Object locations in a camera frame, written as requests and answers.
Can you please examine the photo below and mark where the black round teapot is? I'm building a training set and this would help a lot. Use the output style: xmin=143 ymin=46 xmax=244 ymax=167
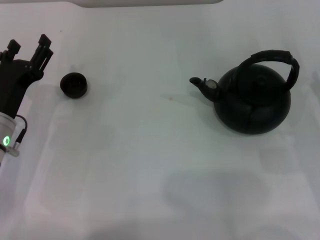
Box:
xmin=189 ymin=49 xmax=300 ymax=137

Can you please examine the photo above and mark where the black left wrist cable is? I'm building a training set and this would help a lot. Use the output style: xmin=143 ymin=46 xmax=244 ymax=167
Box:
xmin=6 ymin=114 xmax=28 ymax=157

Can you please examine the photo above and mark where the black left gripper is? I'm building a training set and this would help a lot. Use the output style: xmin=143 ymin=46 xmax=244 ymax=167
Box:
xmin=0 ymin=33 xmax=55 ymax=118

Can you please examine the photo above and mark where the small black teacup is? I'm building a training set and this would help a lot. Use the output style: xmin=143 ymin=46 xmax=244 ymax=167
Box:
xmin=59 ymin=71 xmax=89 ymax=100

